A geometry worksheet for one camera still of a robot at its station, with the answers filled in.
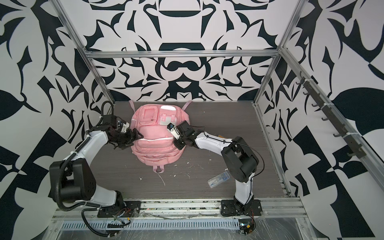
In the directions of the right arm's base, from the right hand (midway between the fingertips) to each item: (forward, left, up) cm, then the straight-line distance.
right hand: (176, 138), depth 91 cm
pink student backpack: (-6, +11, 0) cm, 13 cm away
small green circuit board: (-43, -34, -10) cm, 55 cm away
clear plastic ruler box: (-22, -23, -8) cm, 33 cm away
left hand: (-2, +21, +4) cm, 22 cm away
